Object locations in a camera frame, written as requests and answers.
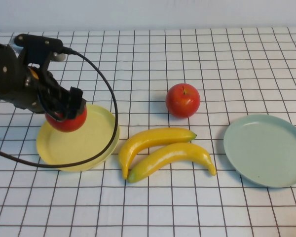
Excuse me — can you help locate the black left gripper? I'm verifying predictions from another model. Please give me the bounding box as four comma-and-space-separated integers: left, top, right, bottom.
14, 65, 87, 122

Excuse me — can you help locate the red apple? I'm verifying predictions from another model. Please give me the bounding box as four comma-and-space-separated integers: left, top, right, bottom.
44, 105, 88, 133
165, 83, 201, 119

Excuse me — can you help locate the yellow banana dark tip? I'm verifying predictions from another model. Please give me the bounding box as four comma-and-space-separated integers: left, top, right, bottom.
117, 127, 197, 180

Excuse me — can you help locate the yellow banana green end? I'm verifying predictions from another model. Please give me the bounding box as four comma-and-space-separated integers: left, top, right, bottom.
127, 142, 217, 184

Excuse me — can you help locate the yellow round plate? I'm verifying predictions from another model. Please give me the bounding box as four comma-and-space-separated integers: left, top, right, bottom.
36, 103, 120, 173

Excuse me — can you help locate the light blue round plate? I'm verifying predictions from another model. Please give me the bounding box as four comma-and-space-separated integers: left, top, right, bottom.
223, 114, 296, 189

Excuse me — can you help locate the black left camera cable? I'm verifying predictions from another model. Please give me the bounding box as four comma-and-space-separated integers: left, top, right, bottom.
0, 46, 120, 169

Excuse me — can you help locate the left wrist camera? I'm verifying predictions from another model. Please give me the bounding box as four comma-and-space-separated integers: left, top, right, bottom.
11, 34, 66, 69

